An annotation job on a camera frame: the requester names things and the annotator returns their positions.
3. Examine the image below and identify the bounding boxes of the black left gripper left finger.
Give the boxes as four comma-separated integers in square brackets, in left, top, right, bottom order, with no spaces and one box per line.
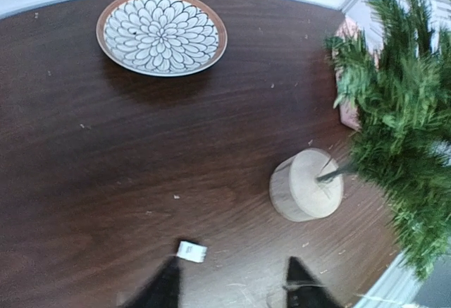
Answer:
[121,257,182,308]

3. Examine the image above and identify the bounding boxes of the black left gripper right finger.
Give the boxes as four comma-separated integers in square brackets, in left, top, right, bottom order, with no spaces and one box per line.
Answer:
[283,257,342,308]

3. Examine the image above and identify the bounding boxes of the fairy light wire string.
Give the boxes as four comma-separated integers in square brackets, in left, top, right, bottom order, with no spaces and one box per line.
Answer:
[266,251,420,308]

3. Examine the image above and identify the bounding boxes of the white battery box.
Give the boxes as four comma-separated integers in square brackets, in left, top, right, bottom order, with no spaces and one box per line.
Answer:
[176,240,207,264]

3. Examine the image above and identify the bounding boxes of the small green christmas tree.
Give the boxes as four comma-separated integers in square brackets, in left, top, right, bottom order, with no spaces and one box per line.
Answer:
[269,0,450,281]

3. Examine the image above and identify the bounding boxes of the pink perforated plastic basket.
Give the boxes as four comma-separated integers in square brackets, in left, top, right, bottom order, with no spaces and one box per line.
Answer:
[325,16,377,131]

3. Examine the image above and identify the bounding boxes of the floral patterned ceramic plate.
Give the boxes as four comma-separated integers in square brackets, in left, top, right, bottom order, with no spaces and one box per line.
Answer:
[96,0,228,78]

